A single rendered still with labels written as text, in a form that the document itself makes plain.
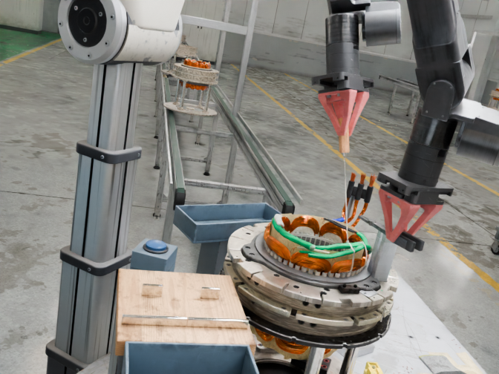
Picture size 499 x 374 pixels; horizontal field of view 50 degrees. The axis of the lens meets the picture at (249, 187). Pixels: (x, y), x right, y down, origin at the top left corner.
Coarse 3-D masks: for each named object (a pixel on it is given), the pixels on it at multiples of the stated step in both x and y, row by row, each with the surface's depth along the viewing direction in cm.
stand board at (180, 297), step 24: (120, 288) 82; (168, 288) 85; (192, 288) 86; (120, 312) 76; (144, 312) 77; (168, 312) 78; (192, 312) 79; (216, 312) 80; (240, 312) 82; (120, 336) 70; (144, 336) 71; (168, 336) 72; (192, 336) 73; (216, 336) 74; (240, 336) 76
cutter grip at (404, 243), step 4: (400, 236) 80; (396, 240) 81; (400, 240) 80; (404, 240) 79; (408, 240) 79; (412, 240) 79; (396, 244) 81; (400, 244) 80; (404, 244) 79; (408, 244) 79; (412, 244) 78; (404, 248) 79; (408, 248) 79; (412, 248) 78
